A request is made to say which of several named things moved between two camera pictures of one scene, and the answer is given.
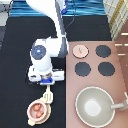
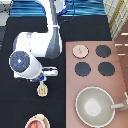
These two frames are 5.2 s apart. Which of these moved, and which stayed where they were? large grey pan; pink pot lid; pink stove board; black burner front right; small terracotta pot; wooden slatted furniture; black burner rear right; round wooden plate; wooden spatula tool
Moved: round wooden plate; wooden spatula tool; small terracotta pot
Stayed: wooden slatted furniture; pink stove board; black burner front right; black burner rear right; large grey pan; pink pot lid
